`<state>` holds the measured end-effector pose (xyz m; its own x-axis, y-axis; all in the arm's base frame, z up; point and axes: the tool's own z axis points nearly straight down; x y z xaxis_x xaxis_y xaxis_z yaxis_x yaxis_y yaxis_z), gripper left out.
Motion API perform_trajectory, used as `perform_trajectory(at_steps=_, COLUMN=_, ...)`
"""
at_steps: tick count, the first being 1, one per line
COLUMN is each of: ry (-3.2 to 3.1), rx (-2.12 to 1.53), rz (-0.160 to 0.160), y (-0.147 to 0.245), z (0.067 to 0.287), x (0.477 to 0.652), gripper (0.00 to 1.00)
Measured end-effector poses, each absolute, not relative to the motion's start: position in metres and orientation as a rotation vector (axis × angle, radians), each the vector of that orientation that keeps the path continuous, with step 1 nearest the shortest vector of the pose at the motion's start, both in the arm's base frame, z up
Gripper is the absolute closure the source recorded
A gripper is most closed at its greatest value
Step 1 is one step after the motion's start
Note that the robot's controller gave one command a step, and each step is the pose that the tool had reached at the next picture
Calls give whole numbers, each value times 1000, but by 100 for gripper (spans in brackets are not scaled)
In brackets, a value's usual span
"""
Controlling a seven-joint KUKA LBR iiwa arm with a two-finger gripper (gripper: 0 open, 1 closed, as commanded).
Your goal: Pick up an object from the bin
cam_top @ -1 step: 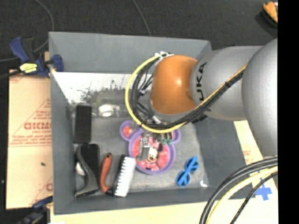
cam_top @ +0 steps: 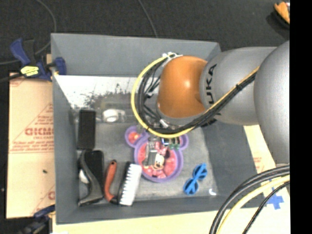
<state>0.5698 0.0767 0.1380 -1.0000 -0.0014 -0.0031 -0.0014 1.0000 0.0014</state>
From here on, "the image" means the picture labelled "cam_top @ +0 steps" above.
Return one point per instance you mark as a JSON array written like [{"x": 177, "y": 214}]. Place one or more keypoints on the brown cardboard board red print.
[{"x": 29, "y": 155}]

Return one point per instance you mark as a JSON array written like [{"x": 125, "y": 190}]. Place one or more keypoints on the blue toy sunglasses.
[{"x": 195, "y": 180}]

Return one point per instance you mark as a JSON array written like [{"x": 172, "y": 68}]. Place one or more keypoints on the black flat block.
[{"x": 86, "y": 129}]

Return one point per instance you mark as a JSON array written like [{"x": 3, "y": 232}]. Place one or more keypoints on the purple mouse-shaped toy plate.
[{"x": 170, "y": 166}]

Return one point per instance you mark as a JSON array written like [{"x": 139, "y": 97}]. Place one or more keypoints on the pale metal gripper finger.
[
  {"x": 152, "y": 158},
  {"x": 152, "y": 145}
]

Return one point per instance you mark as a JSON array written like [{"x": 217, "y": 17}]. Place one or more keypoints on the grey metal bin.
[{"x": 117, "y": 55}]

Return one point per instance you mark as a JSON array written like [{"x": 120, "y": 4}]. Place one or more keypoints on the black curved plastic tool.
[{"x": 93, "y": 169}]

